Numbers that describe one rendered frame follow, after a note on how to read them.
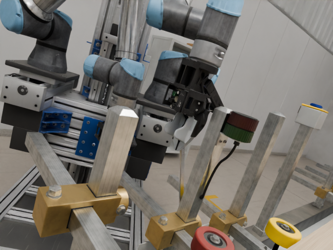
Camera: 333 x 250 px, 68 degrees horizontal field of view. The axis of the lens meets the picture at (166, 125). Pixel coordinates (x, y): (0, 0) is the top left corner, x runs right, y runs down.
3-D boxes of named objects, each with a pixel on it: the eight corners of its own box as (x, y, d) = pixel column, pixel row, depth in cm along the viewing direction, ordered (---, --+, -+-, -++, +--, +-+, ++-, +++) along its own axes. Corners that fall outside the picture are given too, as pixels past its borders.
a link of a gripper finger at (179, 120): (154, 143, 60) (167, 107, 58) (172, 145, 64) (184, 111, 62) (162, 149, 57) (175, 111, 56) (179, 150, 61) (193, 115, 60)
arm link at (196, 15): (193, 13, 69) (193, 0, 58) (232, 25, 68) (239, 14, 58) (184, 41, 70) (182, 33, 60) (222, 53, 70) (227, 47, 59)
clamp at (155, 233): (144, 235, 56) (150, 216, 55) (184, 224, 65) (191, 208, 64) (158, 253, 52) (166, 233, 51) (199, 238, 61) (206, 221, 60)
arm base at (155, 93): (143, 94, 118) (149, 74, 116) (173, 103, 121) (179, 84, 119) (143, 99, 104) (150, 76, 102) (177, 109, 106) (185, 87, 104)
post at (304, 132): (250, 229, 98) (298, 123, 88) (256, 226, 101) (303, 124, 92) (261, 237, 94) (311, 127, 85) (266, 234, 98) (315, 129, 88)
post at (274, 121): (212, 249, 80) (270, 109, 70) (218, 246, 82) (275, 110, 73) (220, 257, 78) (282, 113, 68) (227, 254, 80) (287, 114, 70)
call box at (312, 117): (293, 123, 88) (302, 102, 87) (300, 125, 93) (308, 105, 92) (312, 130, 84) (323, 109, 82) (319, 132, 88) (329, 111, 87)
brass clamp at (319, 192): (312, 193, 142) (316, 186, 141) (319, 191, 152) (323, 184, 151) (323, 199, 138) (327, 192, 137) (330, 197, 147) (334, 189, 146)
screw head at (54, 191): (43, 191, 35) (45, 184, 35) (59, 190, 37) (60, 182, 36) (48, 200, 34) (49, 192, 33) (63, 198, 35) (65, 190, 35)
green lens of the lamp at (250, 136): (216, 130, 51) (220, 120, 51) (232, 132, 55) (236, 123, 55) (240, 142, 47) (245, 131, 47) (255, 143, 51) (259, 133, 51)
